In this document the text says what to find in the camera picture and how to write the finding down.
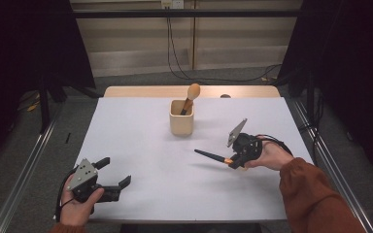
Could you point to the black metal stand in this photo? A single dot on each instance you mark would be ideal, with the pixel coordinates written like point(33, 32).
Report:
point(44, 106)
point(310, 97)

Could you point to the black horizontal bar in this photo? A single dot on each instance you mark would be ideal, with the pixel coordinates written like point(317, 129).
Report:
point(187, 13)

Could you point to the person's left hand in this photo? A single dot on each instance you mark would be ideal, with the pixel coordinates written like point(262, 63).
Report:
point(74, 212)

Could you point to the light wooden table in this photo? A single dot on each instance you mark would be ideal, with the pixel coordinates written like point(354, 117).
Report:
point(142, 91)

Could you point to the aluminium floor rail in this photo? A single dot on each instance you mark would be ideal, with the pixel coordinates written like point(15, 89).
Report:
point(336, 174)
point(22, 174)

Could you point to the small black floor object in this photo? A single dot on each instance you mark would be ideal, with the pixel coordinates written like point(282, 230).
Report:
point(67, 138)

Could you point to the small black makeup brush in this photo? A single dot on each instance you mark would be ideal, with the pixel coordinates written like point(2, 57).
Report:
point(212, 156)

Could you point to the large black makeup brush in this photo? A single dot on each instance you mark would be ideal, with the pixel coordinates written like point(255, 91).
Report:
point(192, 92)

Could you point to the yellow floor object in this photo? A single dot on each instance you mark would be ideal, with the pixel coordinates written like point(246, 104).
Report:
point(32, 106)

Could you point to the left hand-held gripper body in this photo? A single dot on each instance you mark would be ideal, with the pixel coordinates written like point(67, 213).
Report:
point(85, 176)

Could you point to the white wall socket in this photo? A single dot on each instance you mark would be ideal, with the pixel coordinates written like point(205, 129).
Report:
point(172, 4)

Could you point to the person's right hand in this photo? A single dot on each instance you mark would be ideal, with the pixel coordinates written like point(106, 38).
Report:
point(273, 157)

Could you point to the black curtain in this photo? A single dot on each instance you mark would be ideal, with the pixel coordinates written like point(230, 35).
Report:
point(29, 48)
point(353, 64)

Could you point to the beige square cup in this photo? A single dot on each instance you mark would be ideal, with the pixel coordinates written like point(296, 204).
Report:
point(181, 124)

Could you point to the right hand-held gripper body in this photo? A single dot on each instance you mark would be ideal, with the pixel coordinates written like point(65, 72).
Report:
point(249, 147)

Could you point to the white table sheet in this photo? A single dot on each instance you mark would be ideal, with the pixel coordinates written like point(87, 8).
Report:
point(162, 181)

